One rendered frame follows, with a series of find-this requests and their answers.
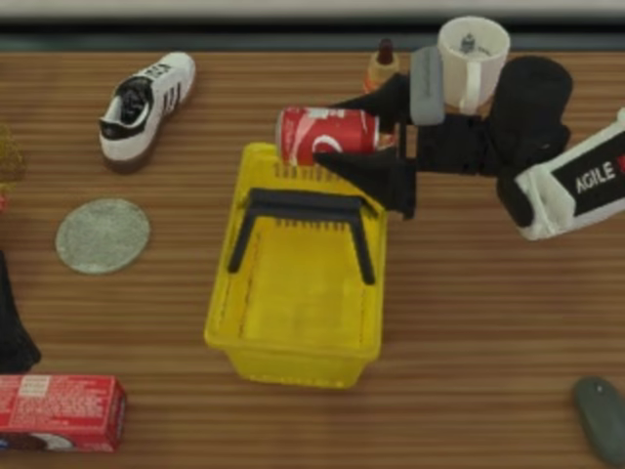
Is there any red soda can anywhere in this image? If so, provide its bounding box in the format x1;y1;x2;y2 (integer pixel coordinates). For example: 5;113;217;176
275;106;381;168

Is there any yellow plastic shopping basket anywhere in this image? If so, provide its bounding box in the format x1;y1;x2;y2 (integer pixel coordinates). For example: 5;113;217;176
203;142;390;391

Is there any brown sauce bottle red cap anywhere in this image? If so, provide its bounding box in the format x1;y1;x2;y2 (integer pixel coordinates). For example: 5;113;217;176
361;38;400;95

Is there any white ceramic mug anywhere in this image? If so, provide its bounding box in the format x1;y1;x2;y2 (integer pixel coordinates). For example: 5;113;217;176
437;16;512;114

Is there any white black-striped sneaker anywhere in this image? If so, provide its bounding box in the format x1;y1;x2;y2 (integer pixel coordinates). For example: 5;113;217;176
98;52;197;174

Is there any round grey coaster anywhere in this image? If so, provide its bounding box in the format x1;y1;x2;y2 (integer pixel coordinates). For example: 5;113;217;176
55;197;151;276

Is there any grey computer mouse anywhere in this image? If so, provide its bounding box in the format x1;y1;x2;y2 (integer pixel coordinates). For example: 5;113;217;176
571;375;625;466

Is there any golden yellow fuzzy object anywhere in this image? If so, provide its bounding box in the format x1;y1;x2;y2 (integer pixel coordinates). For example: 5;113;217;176
0;124;25;216

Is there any red cardboard box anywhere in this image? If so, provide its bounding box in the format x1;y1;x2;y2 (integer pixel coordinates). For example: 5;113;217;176
0;373;128;453

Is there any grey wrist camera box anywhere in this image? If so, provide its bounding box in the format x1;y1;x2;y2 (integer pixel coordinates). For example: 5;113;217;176
408;46;445;127

